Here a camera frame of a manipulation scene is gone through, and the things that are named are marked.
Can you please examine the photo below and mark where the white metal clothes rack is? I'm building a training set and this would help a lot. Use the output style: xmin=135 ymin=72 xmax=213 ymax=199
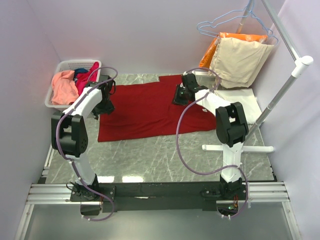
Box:
xmin=191 ymin=0 xmax=314 ymax=154

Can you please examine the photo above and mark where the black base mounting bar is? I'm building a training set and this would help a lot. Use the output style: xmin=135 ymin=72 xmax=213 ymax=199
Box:
xmin=70 ymin=181 xmax=246 ymax=216

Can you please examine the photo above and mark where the dark blue shirt in basket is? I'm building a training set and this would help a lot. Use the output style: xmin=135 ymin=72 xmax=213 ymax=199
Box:
xmin=73 ymin=68 xmax=89 ymax=82

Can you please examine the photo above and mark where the dark red t-shirt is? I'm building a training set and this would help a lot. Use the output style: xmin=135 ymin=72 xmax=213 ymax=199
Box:
xmin=97 ymin=75 xmax=216 ymax=143

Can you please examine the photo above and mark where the orange hanging garment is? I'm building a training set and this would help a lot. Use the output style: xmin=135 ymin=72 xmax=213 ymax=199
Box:
xmin=198 ymin=32 xmax=268 ymax=68

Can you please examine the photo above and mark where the aluminium rail frame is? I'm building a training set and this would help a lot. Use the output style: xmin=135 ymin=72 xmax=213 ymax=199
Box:
xmin=14 ymin=182 xmax=302 ymax=240

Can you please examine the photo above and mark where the white plastic laundry basket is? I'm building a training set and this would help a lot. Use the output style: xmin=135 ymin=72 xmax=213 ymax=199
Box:
xmin=44 ymin=59 xmax=102 ymax=111

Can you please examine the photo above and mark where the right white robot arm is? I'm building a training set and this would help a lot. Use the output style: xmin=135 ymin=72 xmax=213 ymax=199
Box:
xmin=173 ymin=72 xmax=249 ymax=200

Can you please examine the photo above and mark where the beige hanging garment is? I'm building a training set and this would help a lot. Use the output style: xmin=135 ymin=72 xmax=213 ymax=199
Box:
xmin=209 ymin=37 xmax=274 ymax=89

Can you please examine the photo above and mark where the blue wire hanger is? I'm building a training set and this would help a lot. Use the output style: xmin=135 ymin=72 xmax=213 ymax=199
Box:
xmin=196 ymin=0 xmax=279 ymax=45

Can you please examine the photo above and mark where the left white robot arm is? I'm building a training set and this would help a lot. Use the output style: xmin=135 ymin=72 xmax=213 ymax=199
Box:
xmin=51 ymin=76 xmax=116 ymax=201

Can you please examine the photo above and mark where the magenta shirt in basket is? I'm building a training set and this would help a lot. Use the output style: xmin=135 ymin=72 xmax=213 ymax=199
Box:
xmin=74 ymin=61 xmax=100 ymax=96

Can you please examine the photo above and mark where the folded white t-shirt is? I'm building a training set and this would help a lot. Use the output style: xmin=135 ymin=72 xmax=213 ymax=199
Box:
xmin=215 ymin=88 xmax=262 ymax=125

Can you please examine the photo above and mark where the salmon pink shirt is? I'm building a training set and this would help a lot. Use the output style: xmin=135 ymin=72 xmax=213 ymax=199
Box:
xmin=51 ymin=70 xmax=79 ymax=105

